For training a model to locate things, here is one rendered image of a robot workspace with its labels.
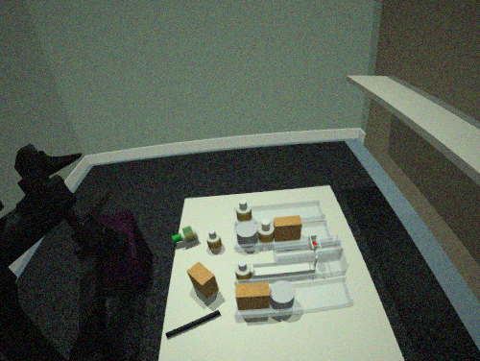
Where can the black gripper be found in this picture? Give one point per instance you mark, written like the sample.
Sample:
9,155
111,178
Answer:
87,231

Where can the black cylindrical rod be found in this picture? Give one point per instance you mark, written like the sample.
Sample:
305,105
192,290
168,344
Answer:
198,321

